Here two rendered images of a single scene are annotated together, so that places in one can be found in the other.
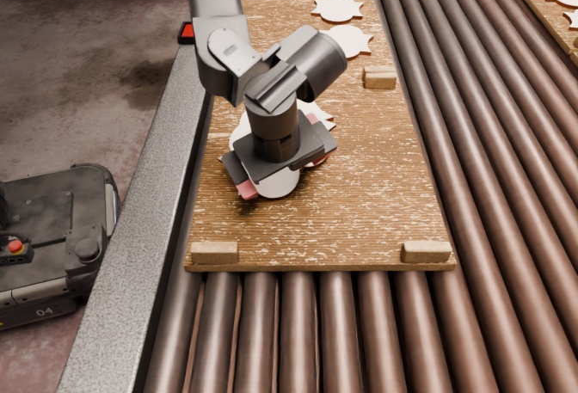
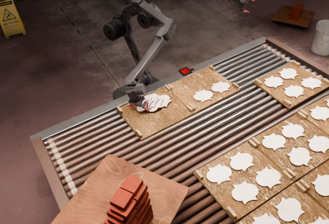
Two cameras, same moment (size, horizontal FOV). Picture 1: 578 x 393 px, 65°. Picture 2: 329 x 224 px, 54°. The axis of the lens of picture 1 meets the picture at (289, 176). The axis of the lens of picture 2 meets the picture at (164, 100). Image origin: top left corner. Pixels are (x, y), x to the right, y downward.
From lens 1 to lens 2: 1.78 m
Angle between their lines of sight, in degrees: 43
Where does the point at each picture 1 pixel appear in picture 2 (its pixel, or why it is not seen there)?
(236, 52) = (129, 81)
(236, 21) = (133, 77)
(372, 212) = (145, 124)
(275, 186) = (139, 109)
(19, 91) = (199, 52)
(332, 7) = (219, 86)
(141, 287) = (110, 107)
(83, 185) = not seen: hidden behind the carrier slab
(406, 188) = (155, 127)
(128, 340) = (101, 111)
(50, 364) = not seen: hidden behind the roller
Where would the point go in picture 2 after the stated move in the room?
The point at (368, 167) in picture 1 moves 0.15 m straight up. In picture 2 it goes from (157, 119) to (156, 102)
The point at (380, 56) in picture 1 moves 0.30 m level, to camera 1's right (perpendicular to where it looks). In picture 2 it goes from (204, 105) to (233, 131)
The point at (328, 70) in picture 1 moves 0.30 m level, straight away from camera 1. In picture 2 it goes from (138, 91) to (180, 76)
